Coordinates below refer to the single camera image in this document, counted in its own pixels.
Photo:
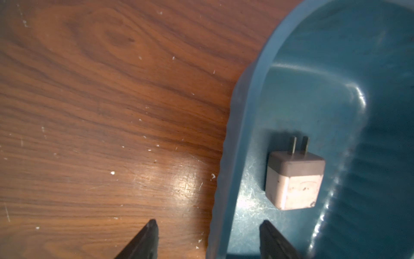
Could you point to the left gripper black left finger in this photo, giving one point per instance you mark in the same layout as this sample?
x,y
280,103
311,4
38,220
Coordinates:
x,y
144,245

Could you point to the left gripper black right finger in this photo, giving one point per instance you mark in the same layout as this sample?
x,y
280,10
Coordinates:
x,y
273,244

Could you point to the dark teal storage tray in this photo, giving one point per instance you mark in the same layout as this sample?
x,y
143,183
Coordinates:
x,y
339,77

